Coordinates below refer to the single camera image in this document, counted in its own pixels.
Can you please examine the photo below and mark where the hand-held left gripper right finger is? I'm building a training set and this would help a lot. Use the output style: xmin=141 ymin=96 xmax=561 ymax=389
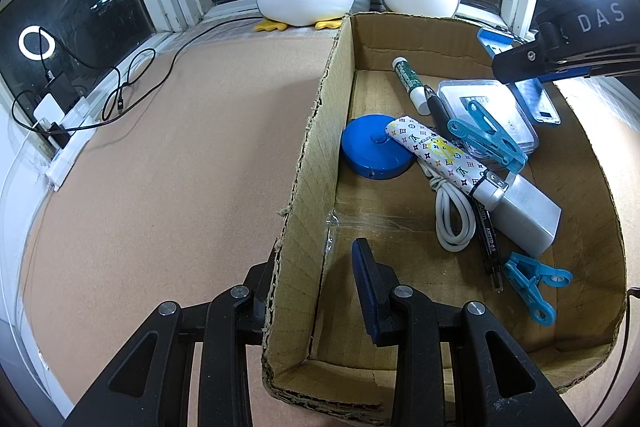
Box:
xmin=350 ymin=238 xmax=581 ymax=427

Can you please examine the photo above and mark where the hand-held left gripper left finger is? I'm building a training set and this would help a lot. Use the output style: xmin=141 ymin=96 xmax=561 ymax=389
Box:
xmin=62 ymin=247 xmax=281 ymax=427

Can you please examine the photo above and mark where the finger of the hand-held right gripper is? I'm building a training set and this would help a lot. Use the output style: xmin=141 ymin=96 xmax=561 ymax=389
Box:
xmin=491 ymin=34 xmax=640 ymax=84

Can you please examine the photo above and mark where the cardboard box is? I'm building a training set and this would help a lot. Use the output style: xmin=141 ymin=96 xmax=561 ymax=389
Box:
xmin=261 ymin=12 xmax=628 ymax=425

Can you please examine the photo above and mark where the clear plastic case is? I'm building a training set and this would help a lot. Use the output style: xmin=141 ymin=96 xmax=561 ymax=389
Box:
xmin=437 ymin=79 xmax=540 ymax=170

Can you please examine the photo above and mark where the blue clothespin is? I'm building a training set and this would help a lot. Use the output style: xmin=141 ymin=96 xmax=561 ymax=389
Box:
xmin=502 ymin=252 xmax=573 ymax=325
xmin=446 ymin=101 xmax=529 ymax=172

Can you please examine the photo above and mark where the black pen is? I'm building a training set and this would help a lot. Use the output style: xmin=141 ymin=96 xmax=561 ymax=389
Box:
xmin=424 ymin=87 xmax=506 ymax=294

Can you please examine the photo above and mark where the white charging cable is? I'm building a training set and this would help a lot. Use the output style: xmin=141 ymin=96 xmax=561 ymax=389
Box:
xmin=425 ymin=167 xmax=475 ymax=253

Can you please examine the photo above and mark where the green white glue stick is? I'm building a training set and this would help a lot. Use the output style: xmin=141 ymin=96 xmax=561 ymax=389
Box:
xmin=391 ymin=57 xmax=432 ymax=116

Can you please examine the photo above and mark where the white patterned lighter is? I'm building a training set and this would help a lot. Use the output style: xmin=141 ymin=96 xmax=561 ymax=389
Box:
xmin=384 ymin=117 xmax=510 ymax=211

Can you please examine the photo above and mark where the blue round tape measure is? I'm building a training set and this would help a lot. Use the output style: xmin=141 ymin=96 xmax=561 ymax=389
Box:
xmin=341 ymin=116 xmax=416 ymax=180

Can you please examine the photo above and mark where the white wall charger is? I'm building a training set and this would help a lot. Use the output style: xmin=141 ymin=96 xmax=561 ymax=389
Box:
xmin=487 ymin=172 xmax=562 ymax=258

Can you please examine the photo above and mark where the white power strip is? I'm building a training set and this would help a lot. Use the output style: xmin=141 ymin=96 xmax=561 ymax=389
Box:
xmin=47 ymin=94 xmax=101 ymax=194

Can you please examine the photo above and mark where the white power adapter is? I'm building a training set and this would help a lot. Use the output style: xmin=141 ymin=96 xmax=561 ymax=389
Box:
xmin=34 ymin=94 xmax=68 ymax=122

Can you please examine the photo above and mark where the black power adapter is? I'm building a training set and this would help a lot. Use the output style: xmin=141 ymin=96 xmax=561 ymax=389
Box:
xmin=44 ymin=74 xmax=76 ymax=98

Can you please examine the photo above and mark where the black power cable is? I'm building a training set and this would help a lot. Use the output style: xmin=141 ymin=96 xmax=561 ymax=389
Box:
xmin=12 ymin=14 xmax=266 ymax=138

